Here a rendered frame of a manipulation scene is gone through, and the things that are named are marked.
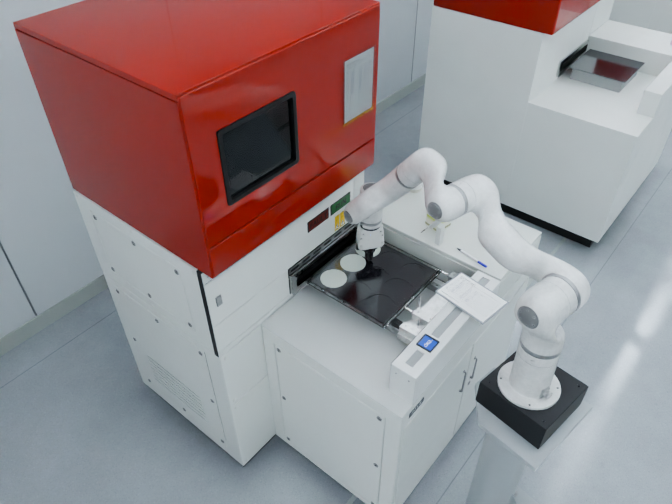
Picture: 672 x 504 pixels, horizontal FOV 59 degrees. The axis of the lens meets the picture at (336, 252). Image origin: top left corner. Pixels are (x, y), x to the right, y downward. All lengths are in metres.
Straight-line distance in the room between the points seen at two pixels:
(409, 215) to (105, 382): 1.76
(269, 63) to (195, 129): 0.28
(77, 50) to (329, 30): 0.69
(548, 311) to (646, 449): 1.62
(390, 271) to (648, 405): 1.57
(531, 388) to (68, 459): 2.06
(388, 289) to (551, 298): 0.75
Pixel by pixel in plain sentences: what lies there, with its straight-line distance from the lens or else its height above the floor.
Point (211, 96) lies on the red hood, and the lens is 1.53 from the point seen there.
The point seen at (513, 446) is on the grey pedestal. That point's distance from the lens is 1.96.
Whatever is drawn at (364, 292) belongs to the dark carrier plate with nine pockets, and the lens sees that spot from 2.18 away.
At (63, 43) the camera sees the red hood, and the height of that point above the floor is 1.82.
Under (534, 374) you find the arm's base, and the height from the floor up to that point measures 1.04.
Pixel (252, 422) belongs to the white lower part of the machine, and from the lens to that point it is 2.55.
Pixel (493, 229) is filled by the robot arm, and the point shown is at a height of 1.40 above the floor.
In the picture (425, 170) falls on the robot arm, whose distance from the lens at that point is 1.79.
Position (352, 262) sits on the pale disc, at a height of 0.90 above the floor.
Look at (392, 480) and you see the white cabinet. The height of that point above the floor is 0.41.
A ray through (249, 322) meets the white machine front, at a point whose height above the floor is 0.87.
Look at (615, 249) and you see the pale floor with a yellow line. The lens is 4.09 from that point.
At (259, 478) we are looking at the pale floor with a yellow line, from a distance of 2.78.
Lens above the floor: 2.45
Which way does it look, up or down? 41 degrees down
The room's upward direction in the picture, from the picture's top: 1 degrees counter-clockwise
